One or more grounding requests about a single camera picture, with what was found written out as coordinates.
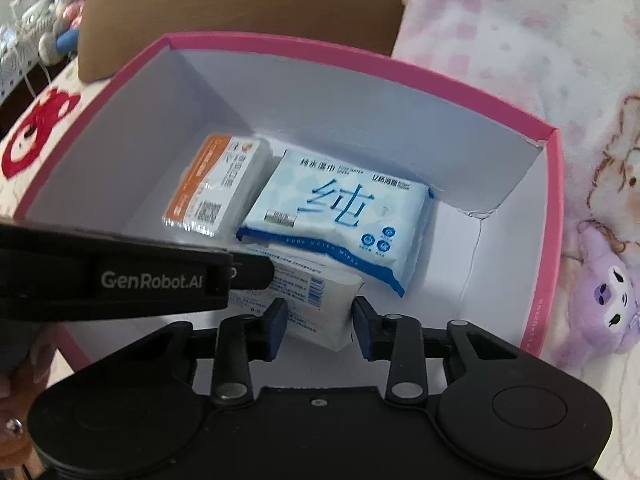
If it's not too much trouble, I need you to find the purple plush toy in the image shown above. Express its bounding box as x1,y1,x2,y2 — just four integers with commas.
555,226,639,368

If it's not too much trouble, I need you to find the person's left hand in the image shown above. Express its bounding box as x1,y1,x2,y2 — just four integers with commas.
1,321,49,469

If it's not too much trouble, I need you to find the blue wet wipes pack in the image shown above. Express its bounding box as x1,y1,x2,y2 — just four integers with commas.
236,148,434,297

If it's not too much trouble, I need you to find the bear print blanket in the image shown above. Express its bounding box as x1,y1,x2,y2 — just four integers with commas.
1,61,122,218

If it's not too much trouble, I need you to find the pink cardboard box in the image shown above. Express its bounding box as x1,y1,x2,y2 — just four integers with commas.
1,32,563,354

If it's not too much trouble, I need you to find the orange white tissue pack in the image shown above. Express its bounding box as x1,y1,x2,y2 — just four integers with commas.
163,133,272,240

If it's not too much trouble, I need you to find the grey plush toy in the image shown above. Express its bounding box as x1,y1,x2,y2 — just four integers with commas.
38,0,86,65

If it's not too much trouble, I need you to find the brown pillow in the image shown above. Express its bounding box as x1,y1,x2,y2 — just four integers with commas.
78,0,404,82

